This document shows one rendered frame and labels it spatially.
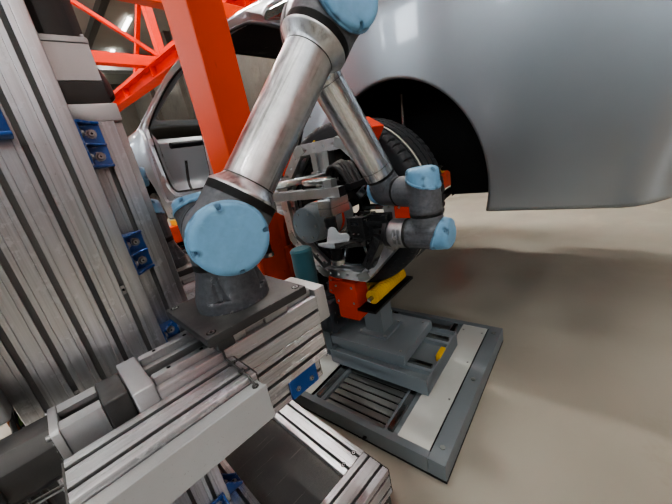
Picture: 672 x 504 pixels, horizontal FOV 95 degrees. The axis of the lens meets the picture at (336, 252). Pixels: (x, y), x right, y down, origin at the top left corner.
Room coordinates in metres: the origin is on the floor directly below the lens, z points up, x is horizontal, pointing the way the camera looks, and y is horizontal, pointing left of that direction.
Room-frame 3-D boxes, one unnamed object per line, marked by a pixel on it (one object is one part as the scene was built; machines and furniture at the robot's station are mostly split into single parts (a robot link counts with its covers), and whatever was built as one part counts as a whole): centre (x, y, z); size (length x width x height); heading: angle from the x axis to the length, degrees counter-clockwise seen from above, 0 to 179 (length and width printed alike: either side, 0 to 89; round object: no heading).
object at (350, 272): (1.19, -0.03, 0.85); 0.54 x 0.07 x 0.54; 49
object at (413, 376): (1.28, -0.18, 0.13); 0.50 x 0.36 x 0.10; 49
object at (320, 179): (1.03, -0.02, 1.03); 0.19 x 0.18 x 0.11; 139
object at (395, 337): (1.31, -0.14, 0.32); 0.40 x 0.30 x 0.28; 49
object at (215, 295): (0.62, 0.24, 0.87); 0.15 x 0.15 x 0.10
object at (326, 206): (0.92, -0.02, 0.93); 0.09 x 0.05 x 0.05; 139
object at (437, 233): (0.70, -0.23, 0.86); 0.11 x 0.08 x 0.09; 49
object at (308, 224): (1.13, 0.02, 0.85); 0.21 x 0.14 x 0.14; 139
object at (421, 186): (0.71, -0.22, 0.95); 0.11 x 0.08 x 0.11; 27
